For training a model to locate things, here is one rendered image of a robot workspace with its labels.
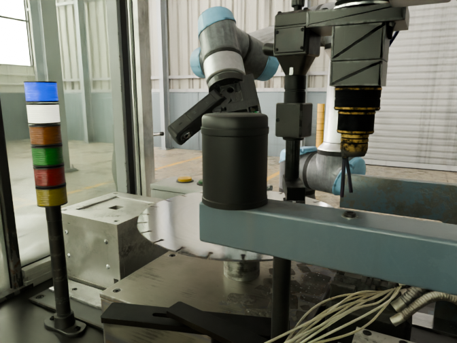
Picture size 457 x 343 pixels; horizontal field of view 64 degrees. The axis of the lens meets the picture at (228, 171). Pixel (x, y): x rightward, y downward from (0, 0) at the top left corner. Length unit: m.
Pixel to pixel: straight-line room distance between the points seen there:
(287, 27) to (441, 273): 0.38
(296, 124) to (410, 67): 5.90
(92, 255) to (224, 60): 0.46
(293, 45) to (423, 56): 5.90
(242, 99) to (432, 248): 0.46
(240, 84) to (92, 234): 0.41
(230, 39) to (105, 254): 0.48
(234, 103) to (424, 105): 5.83
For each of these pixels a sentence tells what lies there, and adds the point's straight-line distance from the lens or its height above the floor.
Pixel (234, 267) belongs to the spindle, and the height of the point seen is 0.87.
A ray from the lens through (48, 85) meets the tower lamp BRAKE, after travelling 0.62.
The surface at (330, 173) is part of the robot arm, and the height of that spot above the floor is 0.92.
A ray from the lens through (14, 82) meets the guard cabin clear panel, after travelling 0.84.
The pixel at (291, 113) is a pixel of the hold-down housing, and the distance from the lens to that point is 0.55.
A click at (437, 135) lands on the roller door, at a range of 6.42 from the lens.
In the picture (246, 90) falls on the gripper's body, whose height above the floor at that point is 1.15.
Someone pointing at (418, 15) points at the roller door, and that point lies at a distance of 6.49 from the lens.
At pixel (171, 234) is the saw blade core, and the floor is 0.95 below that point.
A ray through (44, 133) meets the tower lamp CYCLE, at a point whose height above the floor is 1.08.
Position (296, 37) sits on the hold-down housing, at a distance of 0.55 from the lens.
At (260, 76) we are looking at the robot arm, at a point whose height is 1.18.
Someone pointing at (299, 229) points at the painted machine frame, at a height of 1.03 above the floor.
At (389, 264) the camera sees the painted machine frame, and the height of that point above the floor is 1.02.
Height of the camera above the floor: 1.14
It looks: 12 degrees down
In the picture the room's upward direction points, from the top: straight up
